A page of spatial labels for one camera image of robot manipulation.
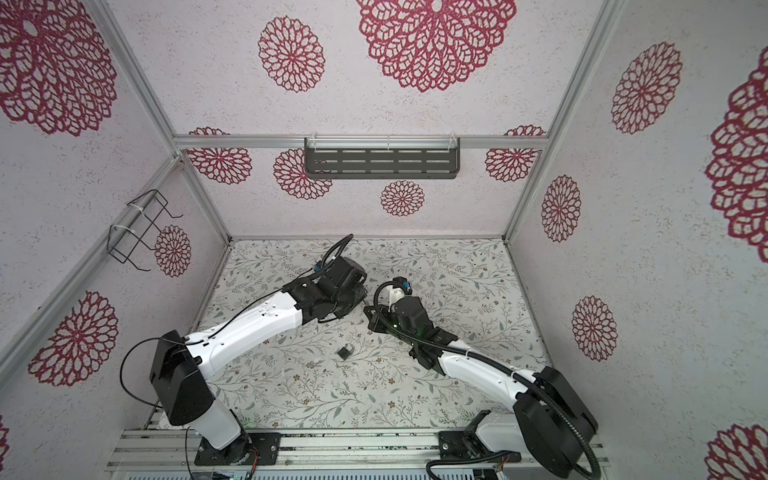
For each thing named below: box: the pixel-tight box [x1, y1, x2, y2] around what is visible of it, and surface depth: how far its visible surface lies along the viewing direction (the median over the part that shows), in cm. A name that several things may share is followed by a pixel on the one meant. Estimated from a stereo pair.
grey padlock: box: [337, 344, 355, 360], surface depth 92 cm
